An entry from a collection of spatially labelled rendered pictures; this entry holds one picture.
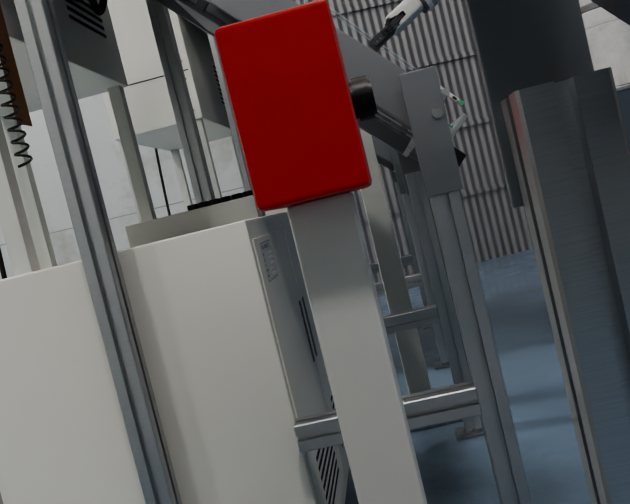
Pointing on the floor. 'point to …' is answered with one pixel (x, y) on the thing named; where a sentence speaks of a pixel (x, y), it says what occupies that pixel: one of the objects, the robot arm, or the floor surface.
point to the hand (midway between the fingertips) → (377, 42)
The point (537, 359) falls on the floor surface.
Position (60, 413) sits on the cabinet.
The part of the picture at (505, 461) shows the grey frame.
